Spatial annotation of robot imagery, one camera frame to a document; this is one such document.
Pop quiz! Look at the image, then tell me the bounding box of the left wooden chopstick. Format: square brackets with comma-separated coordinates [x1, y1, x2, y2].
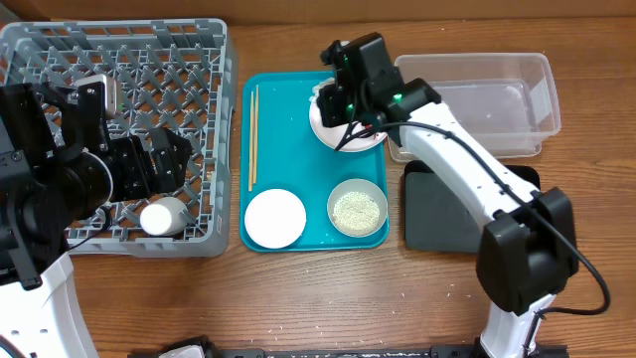
[247, 92, 254, 192]

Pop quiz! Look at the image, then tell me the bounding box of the grey bowl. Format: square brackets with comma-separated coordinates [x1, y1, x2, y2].
[327, 179, 389, 238]

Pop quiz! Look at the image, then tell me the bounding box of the black tray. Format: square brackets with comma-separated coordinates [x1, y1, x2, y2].
[402, 159, 542, 255]

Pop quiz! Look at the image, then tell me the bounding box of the small white pink bowl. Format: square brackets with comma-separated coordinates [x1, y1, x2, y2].
[243, 189, 307, 250]

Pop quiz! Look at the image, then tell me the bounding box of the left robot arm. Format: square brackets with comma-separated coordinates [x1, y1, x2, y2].
[1, 75, 192, 357]

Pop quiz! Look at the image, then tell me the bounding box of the pile of rice grains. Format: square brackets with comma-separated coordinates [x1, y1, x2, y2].
[332, 192, 381, 237]

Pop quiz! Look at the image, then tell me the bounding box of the clear plastic bin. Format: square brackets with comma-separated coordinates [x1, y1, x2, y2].
[395, 53, 561, 158]

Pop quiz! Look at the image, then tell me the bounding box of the grey dish rack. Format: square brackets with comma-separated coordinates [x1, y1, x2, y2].
[1, 19, 238, 258]

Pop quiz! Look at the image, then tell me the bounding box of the teal serving tray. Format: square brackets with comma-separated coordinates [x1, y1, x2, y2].
[239, 71, 391, 252]

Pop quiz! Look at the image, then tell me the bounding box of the white napkin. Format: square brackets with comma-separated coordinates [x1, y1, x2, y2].
[310, 78, 335, 100]

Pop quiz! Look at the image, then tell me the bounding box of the white cup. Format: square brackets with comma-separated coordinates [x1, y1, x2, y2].
[140, 197, 188, 237]

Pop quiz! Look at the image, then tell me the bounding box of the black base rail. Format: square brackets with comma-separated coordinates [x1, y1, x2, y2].
[127, 335, 569, 358]

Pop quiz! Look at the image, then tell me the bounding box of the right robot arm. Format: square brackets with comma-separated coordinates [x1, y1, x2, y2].
[316, 33, 578, 357]

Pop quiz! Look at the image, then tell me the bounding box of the large white plate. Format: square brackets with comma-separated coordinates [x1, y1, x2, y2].
[308, 74, 389, 153]

